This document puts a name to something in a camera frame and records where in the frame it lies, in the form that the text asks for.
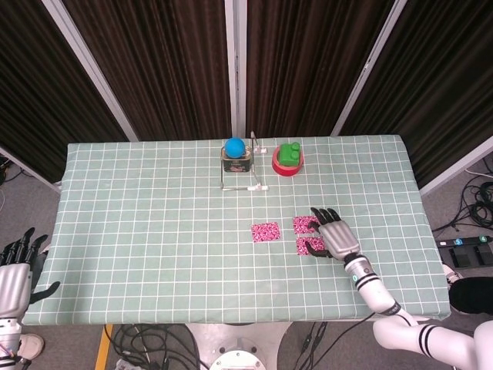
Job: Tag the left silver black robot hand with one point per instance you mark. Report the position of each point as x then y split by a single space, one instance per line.
13 285

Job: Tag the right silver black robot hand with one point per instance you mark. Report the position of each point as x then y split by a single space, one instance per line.
339 239

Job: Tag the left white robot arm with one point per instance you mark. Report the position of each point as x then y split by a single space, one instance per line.
7 339

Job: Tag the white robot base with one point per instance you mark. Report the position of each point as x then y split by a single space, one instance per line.
235 347

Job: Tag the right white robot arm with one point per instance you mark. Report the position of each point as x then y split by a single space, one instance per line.
381 294

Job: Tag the white shoe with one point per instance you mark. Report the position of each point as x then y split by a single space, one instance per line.
32 345

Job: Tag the red bowl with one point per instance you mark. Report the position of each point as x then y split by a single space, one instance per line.
285 171

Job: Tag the green toy block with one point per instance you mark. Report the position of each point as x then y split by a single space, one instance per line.
289 155

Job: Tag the yellow floor tape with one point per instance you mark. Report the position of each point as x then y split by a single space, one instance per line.
104 347

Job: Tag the white red sneaker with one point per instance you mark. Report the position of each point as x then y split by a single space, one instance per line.
451 273

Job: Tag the dark green tin can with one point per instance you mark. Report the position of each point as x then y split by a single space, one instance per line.
236 165

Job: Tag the black foot pedal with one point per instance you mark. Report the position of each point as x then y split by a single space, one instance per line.
470 252

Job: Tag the blue ball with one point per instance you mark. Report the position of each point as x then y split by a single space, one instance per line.
235 148

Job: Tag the black trouser leg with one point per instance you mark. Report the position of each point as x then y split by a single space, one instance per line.
473 294

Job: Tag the green grid tablecloth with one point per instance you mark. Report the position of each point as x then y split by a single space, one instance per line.
154 239

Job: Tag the dark brown curtain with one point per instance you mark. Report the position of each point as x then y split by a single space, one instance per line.
34 96
300 65
161 69
435 85

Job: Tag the metal frame stand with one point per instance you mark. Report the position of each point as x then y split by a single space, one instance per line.
257 188

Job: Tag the white frame rail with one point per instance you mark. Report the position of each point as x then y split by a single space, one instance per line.
458 163
27 167

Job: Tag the white frame post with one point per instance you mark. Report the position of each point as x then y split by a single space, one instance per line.
235 65
88 69
367 69

